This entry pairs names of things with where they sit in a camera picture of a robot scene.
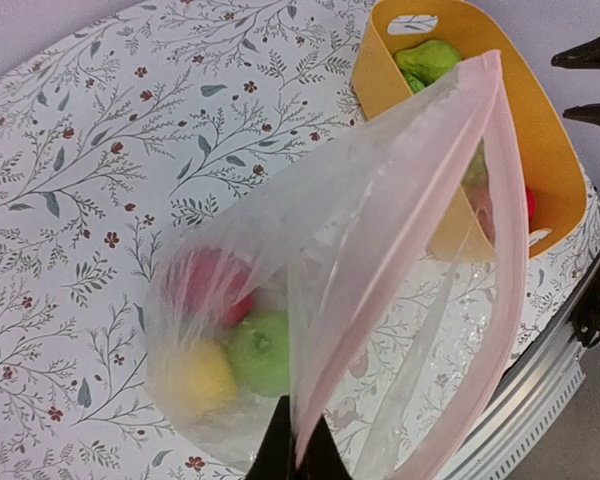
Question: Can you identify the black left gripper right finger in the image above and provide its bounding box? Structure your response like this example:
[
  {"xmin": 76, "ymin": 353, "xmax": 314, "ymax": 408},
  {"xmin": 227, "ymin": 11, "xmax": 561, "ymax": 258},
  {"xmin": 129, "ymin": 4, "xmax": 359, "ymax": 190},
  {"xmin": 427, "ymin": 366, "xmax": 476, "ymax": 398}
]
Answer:
[{"xmin": 296, "ymin": 417, "xmax": 352, "ymax": 480}]

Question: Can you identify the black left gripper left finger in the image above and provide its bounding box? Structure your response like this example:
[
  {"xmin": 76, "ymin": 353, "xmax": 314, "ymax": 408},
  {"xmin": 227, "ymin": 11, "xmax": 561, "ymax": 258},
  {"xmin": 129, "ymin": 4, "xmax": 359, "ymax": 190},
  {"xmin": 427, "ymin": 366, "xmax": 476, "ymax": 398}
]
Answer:
[{"xmin": 244, "ymin": 395, "xmax": 296, "ymax": 480}]

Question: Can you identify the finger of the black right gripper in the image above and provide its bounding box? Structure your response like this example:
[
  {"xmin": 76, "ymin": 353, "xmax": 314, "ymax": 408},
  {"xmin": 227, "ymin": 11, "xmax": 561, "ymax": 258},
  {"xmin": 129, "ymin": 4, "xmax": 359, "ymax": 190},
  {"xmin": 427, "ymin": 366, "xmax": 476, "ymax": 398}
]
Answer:
[
  {"xmin": 562, "ymin": 103, "xmax": 600, "ymax": 127},
  {"xmin": 551, "ymin": 37, "xmax": 600, "ymax": 70}
]

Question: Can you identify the yellow toy lemon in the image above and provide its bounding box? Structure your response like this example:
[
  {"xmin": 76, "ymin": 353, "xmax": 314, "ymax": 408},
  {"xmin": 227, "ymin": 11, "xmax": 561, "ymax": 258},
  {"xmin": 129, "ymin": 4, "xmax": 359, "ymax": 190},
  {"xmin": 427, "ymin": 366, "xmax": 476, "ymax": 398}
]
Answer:
[{"xmin": 174, "ymin": 340, "xmax": 237, "ymax": 420}]

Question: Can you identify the green toy apple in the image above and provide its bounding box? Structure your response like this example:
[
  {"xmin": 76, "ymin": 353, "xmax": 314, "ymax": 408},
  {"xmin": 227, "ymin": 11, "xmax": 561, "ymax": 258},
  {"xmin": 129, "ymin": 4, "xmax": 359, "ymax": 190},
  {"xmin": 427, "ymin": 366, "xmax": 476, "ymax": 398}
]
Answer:
[{"xmin": 227, "ymin": 311, "xmax": 290, "ymax": 398}]

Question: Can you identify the red toy bell pepper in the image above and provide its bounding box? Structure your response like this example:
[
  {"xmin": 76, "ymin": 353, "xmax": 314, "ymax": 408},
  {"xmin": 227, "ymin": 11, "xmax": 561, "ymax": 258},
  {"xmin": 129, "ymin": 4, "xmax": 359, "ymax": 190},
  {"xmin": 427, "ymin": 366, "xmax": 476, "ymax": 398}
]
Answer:
[{"xmin": 161, "ymin": 248, "xmax": 255, "ymax": 328}]

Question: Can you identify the clear zip top bag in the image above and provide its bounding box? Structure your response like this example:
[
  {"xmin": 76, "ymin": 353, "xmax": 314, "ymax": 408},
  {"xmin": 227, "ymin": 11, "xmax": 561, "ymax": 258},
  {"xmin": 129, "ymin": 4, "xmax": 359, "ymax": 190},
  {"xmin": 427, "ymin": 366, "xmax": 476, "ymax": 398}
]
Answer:
[{"xmin": 144, "ymin": 50, "xmax": 529, "ymax": 479}]

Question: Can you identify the yellow plastic basket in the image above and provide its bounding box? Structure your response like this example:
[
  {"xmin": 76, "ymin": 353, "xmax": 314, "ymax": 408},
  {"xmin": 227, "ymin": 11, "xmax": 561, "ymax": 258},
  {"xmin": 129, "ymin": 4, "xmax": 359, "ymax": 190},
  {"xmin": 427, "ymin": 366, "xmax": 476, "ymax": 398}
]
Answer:
[{"xmin": 352, "ymin": 1, "xmax": 587, "ymax": 258}]

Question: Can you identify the green toy leafy vegetable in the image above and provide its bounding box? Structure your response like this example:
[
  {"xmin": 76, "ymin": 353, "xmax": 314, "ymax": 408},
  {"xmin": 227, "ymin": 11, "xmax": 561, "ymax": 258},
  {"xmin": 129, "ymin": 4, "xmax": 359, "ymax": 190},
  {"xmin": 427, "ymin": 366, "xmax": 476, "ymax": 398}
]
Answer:
[{"xmin": 394, "ymin": 39, "xmax": 463, "ymax": 94}]

